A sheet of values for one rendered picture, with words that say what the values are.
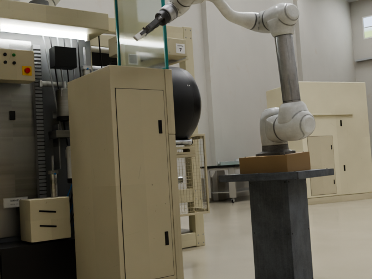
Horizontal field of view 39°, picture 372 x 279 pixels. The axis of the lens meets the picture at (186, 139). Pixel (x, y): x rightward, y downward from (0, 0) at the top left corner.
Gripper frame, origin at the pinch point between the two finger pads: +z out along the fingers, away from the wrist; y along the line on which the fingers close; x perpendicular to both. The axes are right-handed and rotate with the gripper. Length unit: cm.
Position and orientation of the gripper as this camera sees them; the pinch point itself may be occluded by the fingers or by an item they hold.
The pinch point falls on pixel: (139, 35)
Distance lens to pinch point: 268.2
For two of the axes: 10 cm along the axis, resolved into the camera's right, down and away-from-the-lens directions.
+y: -4.4, 3.2, 8.4
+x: -6.8, -7.3, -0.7
